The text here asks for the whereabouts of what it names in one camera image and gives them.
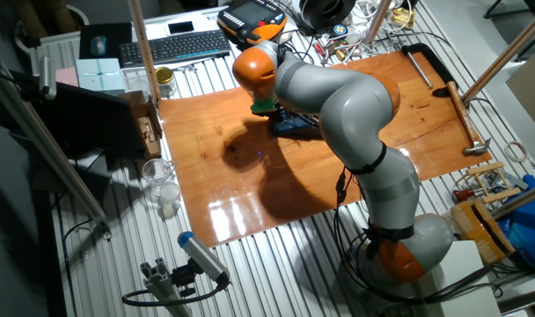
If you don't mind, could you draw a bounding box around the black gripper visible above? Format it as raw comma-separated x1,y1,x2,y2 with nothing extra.
253,108,287,125

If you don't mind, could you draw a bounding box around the blue ribboned casing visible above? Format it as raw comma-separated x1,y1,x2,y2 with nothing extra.
271,107,320,137

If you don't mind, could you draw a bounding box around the brown cardboard box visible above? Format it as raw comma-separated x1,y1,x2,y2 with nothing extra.
120,91,163,159

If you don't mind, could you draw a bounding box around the light blue gift box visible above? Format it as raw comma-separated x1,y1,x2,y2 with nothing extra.
75,57,126,93

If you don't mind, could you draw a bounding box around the pink box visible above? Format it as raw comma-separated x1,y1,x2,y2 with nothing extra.
55,66,79,88

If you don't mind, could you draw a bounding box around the white box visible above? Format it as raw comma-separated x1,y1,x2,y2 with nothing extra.
425,240,502,317

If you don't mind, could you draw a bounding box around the glossy wooden board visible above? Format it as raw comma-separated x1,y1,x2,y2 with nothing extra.
158,48,494,248

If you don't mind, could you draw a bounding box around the white oval device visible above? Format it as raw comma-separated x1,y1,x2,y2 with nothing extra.
279,24,297,43

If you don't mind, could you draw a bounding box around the orange black teach pendant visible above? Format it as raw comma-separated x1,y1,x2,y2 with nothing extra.
216,0,289,47

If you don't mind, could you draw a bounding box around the glass jar gold lid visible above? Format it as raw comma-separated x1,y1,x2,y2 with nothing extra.
155,66,179,99

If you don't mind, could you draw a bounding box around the black filament spool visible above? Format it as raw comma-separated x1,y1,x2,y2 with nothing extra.
298,0,357,33

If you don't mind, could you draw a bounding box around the black computer keyboard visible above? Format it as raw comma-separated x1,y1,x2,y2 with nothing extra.
118,28,232,69

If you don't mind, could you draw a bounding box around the small clear plastic cup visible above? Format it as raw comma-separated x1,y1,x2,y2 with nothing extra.
158,181,183,219

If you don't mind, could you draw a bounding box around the clear glass beaker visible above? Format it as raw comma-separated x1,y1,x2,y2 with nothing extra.
141,158,177,199

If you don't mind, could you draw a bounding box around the clear plastic container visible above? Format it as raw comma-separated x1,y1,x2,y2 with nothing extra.
121,68,152,96

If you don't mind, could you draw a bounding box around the brass metal object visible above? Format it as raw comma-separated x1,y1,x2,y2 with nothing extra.
389,7,416,30

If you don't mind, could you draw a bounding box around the black mouse pad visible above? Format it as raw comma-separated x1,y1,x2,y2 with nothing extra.
78,21,134,61

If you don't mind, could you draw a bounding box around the black clamp silver rod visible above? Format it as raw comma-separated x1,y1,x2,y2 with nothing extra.
401,42,460,99

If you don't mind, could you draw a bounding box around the grey computer mouse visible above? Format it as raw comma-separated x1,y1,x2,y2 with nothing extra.
89,34,108,57

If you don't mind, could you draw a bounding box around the black flat panel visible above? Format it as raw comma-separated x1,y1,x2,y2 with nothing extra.
10,70,148,155

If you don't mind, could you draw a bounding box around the long aluminium beam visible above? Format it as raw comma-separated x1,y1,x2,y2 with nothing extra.
0,61,113,241

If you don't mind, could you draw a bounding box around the small wooden rack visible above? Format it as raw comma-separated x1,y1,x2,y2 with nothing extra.
467,161,522,204

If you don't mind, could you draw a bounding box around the white tape roll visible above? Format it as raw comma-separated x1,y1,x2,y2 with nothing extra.
503,141,530,164

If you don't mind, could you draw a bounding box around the beige cardboard sheet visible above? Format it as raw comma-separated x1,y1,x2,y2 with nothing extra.
506,43,535,142

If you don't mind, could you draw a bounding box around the blue plastic bag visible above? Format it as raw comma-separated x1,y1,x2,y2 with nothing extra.
498,174,535,272

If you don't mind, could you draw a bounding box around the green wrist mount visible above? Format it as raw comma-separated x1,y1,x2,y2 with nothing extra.
251,99,278,114

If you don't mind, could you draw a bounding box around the white cable tangle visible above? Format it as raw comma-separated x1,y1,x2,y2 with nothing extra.
348,0,412,50

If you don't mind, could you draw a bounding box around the wooden frame pole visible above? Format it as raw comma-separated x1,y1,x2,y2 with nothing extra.
491,180,535,220
364,0,392,45
127,0,162,105
461,2,535,105

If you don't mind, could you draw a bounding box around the silver camera blue tip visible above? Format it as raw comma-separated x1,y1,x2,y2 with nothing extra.
177,231,231,285

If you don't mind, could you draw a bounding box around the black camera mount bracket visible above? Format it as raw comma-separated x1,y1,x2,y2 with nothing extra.
170,258,199,299

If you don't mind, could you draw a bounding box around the wooden handled hammer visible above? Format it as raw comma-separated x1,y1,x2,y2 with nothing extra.
446,80,492,158

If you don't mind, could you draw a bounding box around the black camera cable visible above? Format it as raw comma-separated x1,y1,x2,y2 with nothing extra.
121,276,229,308

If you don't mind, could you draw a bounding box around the aluminium profile post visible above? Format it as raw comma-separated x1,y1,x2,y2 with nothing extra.
139,257,193,317

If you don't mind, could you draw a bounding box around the red handled screwdriver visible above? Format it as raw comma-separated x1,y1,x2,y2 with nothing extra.
452,187,488,203

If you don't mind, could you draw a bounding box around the tan box black strap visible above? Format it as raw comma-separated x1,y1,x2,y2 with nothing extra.
451,198,517,265

